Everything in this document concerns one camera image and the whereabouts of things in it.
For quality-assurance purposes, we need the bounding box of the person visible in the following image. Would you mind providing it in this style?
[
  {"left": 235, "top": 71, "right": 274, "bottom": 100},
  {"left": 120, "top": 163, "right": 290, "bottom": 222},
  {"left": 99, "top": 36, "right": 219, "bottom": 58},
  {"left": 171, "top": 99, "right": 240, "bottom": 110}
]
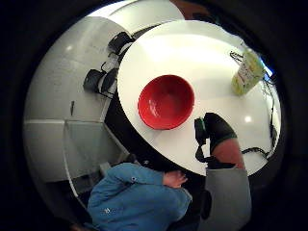
[{"left": 70, "top": 153, "right": 193, "bottom": 231}]

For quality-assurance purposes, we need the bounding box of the red bowl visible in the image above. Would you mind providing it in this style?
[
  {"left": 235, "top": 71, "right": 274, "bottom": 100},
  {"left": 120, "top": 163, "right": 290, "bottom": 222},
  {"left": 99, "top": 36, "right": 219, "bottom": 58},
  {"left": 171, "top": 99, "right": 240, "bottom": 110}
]
[{"left": 137, "top": 74, "right": 196, "bottom": 131}]

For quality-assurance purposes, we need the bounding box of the green and yellow carton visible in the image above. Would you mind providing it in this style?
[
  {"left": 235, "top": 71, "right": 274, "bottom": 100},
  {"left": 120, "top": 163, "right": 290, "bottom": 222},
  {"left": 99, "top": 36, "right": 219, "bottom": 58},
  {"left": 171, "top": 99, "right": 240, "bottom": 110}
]
[{"left": 231, "top": 47, "right": 267, "bottom": 96}]

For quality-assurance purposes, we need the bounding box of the black office chair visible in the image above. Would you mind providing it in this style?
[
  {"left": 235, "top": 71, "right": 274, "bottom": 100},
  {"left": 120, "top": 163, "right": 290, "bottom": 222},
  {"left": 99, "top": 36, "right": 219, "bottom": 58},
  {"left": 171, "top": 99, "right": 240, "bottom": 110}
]
[
  {"left": 82, "top": 61, "right": 119, "bottom": 97},
  {"left": 107, "top": 31, "right": 136, "bottom": 56}
]

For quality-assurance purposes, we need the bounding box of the black cable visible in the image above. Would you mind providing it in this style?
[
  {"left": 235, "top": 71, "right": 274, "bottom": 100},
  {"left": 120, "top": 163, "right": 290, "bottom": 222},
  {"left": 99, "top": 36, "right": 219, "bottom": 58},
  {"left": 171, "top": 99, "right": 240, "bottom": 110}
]
[
  {"left": 262, "top": 76, "right": 279, "bottom": 149},
  {"left": 228, "top": 50, "right": 244, "bottom": 64},
  {"left": 241, "top": 146, "right": 271, "bottom": 160}
]

